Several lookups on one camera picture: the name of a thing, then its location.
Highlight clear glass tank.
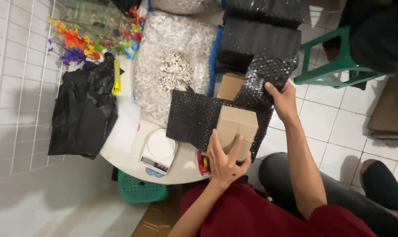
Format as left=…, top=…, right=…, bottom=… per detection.
left=56, top=0, right=134, bottom=41

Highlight blue bag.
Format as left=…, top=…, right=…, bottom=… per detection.
left=207, top=25, right=224, bottom=98

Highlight yellow utility knife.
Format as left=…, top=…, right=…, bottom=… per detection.
left=111, top=59, right=122, bottom=95

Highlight person's red shirt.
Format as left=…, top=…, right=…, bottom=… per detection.
left=179, top=179, right=378, bottom=237

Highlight flat brown cardboard sheet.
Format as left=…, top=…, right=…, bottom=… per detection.
left=130, top=186, right=186, bottom=237

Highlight folded brown cardboard stack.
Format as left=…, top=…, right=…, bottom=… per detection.
left=367, top=72, right=398, bottom=141

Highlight black bubble wrap sheet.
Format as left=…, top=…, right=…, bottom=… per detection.
left=166, top=54, right=300, bottom=162

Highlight red tape dispenser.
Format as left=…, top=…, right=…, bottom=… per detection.
left=197, top=150, right=211, bottom=176

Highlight green perforated plastic stool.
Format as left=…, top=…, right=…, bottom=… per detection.
left=117, top=169, right=169, bottom=203

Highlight large clear bag of gravel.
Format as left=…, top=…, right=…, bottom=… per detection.
left=134, top=11, right=218, bottom=127

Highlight person's dark trousers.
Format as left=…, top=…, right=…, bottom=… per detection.
left=258, top=152, right=398, bottom=237

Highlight white wire grid panel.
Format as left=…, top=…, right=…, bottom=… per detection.
left=0, top=0, right=68, bottom=176

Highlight person's right hand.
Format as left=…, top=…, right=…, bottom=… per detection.
left=265, top=82, right=300, bottom=127

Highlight colourful artificial flowers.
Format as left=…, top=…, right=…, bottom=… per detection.
left=48, top=6, right=146, bottom=66

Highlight person's left hand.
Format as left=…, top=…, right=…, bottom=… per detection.
left=207, top=129, right=252, bottom=187

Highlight person's black sock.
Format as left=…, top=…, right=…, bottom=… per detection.
left=360, top=160, right=398, bottom=214

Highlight black plastic bag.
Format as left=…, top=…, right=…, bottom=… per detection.
left=48, top=52, right=125, bottom=160

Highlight white digital kitchen scale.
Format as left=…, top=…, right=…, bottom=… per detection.
left=139, top=128, right=178, bottom=175

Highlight green plastic stool frame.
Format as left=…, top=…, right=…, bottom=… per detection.
left=294, top=26, right=385, bottom=89

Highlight stack of black bubble wrap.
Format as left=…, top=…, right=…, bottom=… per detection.
left=216, top=0, right=305, bottom=74

